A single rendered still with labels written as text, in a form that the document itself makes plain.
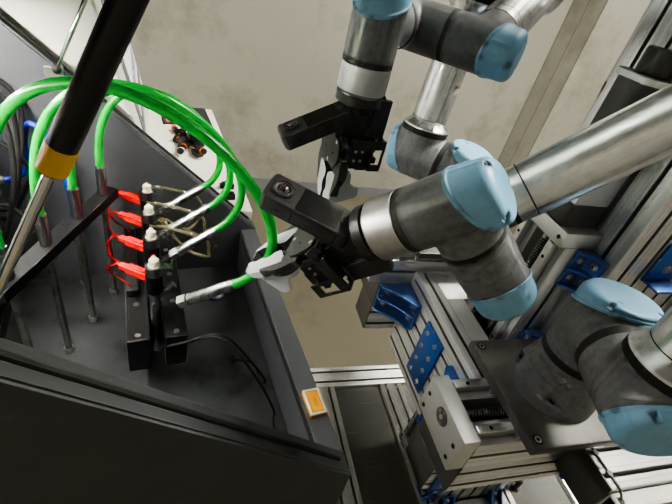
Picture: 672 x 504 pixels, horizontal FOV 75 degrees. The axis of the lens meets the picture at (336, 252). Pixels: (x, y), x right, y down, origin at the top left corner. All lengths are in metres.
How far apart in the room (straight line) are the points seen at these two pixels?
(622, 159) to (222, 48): 2.57
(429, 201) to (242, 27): 2.54
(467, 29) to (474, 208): 0.34
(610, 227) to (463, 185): 0.58
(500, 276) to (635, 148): 0.22
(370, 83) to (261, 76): 2.35
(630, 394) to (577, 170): 0.29
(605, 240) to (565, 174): 0.41
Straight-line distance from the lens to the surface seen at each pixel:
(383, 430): 1.73
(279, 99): 3.04
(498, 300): 0.51
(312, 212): 0.51
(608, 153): 0.60
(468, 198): 0.43
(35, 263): 0.82
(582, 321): 0.77
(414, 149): 1.10
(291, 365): 0.84
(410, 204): 0.46
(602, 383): 0.71
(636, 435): 0.69
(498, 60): 0.70
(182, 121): 0.54
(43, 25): 0.99
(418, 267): 1.16
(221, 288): 0.66
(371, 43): 0.65
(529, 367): 0.85
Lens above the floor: 1.61
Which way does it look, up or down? 36 degrees down
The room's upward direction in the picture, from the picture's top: 15 degrees clockwise
